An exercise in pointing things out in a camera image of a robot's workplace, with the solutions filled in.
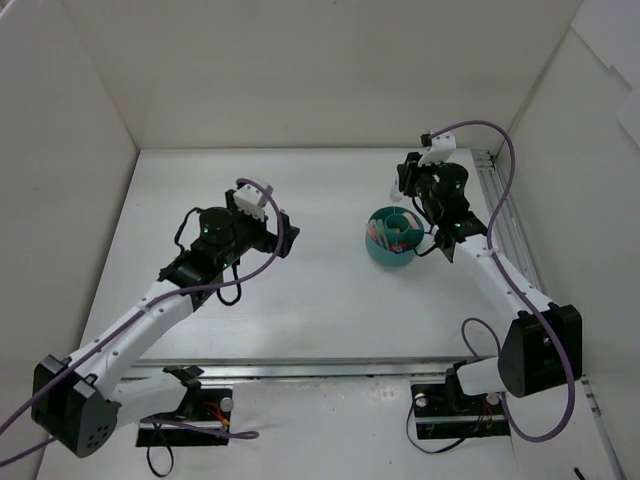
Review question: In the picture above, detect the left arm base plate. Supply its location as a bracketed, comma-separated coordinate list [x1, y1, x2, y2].
[135, 386, 234, 448]

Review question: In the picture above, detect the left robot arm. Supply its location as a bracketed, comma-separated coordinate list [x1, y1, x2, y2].
[30, 178, 300, 458]

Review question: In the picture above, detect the aluminium frame rail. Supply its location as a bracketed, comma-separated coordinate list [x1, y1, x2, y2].
[471, 149, 541, 295]

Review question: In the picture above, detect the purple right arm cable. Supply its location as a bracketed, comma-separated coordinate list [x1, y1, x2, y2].
[429, 119, 576, 445]

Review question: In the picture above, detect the small clear blue bottle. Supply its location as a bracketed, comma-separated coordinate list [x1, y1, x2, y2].
[389, 177, 403, 202]

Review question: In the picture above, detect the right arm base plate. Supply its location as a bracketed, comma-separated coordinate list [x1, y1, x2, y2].
[409, 378, 511, 441]

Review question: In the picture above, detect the teal round desk organizer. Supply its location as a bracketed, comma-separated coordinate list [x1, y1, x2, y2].
[365, 206, 426, 267]

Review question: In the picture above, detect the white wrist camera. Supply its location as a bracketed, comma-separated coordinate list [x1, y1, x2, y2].
[418, 132, 457, 167]
[233, 179, 273, 221]

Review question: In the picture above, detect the pink eraser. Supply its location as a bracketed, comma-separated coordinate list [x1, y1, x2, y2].
[404, 212, 420, 229]

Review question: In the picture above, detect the orange yellow highlighter pack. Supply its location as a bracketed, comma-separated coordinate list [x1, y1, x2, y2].
[368, 219, 390, 250]

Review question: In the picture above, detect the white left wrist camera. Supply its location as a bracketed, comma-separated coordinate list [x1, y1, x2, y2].
[233, 179, 273, 221]

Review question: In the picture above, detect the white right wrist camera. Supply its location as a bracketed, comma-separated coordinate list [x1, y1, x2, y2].
[418, 132, 457, 167]

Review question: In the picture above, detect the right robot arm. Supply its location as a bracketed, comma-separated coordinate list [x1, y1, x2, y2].
[395, 152, 582, 412]

